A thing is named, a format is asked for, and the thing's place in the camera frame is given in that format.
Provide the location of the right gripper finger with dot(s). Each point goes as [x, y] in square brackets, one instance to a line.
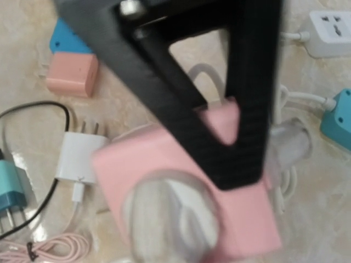
[135, 47]

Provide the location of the blue plug adapter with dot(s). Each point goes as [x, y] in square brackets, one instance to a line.
[64, 39]

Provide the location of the pink plug adapter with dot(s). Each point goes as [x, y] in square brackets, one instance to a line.
[72, 74]

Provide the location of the white usb charger plug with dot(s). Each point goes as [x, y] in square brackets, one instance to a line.
[75, 161]

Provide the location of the teal plug adapter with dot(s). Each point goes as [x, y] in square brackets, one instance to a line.
[13, 196]

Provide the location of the white power strip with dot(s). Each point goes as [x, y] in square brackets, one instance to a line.
[324, 34]

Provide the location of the teal rectangular power block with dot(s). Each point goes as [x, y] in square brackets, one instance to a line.
[335, 124]

